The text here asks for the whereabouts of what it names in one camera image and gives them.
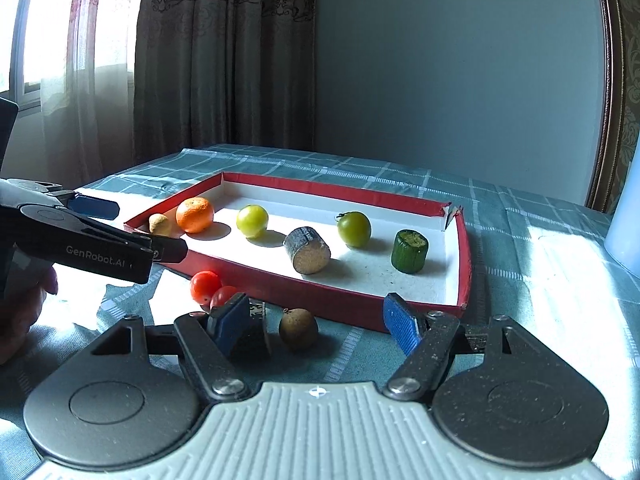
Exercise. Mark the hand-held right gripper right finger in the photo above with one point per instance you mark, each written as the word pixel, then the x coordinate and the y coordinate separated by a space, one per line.
pixel 402 322

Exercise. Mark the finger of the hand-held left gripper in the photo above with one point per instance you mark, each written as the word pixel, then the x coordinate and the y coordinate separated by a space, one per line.
pixel 165 250
pixel 95 206

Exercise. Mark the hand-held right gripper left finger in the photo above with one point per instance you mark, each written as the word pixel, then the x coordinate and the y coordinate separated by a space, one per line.
pixel 230 324

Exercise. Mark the small tan potato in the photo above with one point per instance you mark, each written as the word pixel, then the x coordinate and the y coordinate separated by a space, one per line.
pixel 159 223

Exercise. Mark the red cherry tomato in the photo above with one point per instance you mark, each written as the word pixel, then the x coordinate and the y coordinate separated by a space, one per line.
pixel 222 297
pixel 205 285

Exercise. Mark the dark sugarcane piece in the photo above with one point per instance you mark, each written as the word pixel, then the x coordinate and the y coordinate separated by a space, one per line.
pixel 255 337
pixel 307 251

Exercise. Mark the orange mandarin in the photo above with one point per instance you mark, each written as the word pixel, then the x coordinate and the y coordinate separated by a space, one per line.
pixel 195 215

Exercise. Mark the brown kiwi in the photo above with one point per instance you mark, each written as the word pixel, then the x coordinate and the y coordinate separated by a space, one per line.
pixel 298 329

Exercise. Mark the green cucumber piece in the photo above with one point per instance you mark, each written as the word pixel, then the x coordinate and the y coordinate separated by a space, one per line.
pixel 410 252

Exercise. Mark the red cardboard box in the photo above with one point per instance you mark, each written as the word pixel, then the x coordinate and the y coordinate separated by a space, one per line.
pixel 360 260

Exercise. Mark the yellow-green tomato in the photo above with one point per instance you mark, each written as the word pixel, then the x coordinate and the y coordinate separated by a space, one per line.
pixel 251 220

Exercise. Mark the green tomato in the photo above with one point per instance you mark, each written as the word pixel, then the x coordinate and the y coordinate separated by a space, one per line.
pixel 354 229

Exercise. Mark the person's left hand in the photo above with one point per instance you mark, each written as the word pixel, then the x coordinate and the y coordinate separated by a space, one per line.
pixel 25 320

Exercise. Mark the sheer white curtain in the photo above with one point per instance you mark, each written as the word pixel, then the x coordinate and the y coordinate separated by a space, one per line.
pixel 90 85

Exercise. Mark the brown patterned curtain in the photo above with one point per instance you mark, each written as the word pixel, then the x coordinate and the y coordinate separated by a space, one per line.
pixel 225 60

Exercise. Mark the blue plastic jug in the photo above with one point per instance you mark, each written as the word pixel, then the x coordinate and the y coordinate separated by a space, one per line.
pixel 625 220

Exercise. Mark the window frame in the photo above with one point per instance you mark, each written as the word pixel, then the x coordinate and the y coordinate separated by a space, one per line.
pixel 20 35

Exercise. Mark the dark wooden frame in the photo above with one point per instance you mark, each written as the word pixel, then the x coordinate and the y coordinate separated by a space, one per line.
pixel 612 85

